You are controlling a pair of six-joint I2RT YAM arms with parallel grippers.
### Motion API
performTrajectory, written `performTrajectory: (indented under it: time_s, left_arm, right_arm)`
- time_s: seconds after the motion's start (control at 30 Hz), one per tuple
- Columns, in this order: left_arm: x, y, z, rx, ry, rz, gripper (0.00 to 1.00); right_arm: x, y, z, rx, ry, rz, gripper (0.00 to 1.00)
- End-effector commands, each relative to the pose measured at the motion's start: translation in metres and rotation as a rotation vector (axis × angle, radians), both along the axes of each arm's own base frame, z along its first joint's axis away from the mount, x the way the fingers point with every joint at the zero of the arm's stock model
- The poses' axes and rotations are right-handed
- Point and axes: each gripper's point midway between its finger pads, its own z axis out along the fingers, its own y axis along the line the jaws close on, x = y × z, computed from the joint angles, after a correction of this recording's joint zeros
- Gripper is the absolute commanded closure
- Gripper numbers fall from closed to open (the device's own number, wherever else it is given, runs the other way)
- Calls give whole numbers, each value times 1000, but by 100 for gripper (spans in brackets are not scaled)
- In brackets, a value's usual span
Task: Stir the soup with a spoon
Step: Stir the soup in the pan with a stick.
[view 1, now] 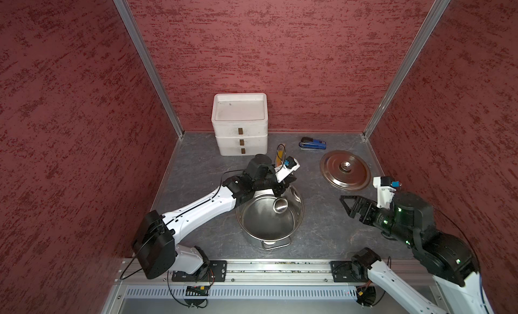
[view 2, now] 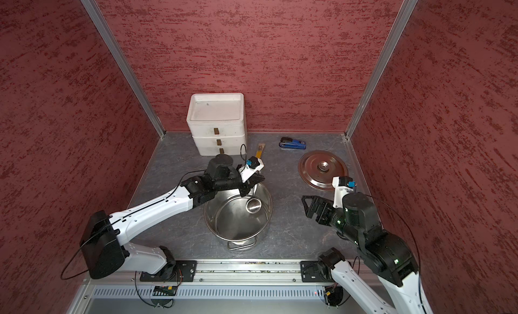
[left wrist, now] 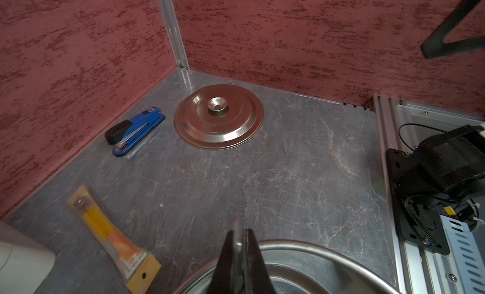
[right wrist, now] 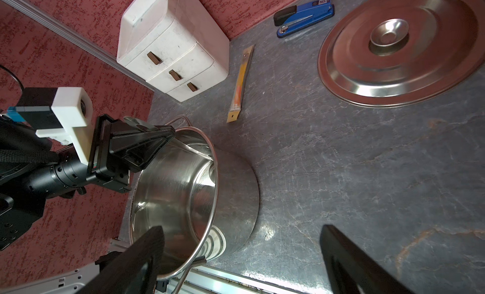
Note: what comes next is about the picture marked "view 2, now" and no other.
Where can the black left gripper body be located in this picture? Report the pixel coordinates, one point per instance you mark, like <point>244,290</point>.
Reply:
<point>245,186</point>

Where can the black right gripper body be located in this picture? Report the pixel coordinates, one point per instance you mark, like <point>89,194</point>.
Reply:
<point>328,214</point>

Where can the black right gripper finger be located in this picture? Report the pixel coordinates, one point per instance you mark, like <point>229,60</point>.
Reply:
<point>311,211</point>
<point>308,200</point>

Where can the long steel ladle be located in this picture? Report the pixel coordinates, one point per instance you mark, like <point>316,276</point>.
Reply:
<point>253,205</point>

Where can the steel pot lid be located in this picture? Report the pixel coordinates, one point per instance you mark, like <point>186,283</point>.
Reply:
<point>318,169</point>

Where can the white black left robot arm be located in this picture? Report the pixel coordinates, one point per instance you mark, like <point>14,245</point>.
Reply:
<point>107,245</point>

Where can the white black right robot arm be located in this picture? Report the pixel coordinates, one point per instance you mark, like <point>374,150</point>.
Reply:
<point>355,219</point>

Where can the stainless steel stock pot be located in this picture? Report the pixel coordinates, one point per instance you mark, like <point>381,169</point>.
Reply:
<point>226,217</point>

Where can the blue black stapler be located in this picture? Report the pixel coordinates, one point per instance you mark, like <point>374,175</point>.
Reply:
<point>290,143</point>

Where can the white three-drawer storage box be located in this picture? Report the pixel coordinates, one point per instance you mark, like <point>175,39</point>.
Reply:
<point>217,122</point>

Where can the white perforated vent strip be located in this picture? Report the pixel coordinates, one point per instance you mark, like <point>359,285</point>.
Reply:
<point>261,293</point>

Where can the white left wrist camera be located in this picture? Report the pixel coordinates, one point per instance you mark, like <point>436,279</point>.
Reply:
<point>251,166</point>

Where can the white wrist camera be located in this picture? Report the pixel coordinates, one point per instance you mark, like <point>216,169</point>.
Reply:
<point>343,185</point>
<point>251,166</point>

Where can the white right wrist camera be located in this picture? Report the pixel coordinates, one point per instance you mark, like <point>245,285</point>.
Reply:
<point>343,185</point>

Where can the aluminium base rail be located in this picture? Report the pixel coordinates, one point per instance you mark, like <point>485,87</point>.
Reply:
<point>214,272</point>

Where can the right aluminium corner post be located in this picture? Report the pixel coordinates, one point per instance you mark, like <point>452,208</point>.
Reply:
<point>397,29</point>

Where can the aluminium corner post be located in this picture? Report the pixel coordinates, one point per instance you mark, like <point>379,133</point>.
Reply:
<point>110,41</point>
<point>397,29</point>

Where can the left aluminium corner post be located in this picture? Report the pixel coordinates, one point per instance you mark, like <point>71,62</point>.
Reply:
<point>110,41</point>

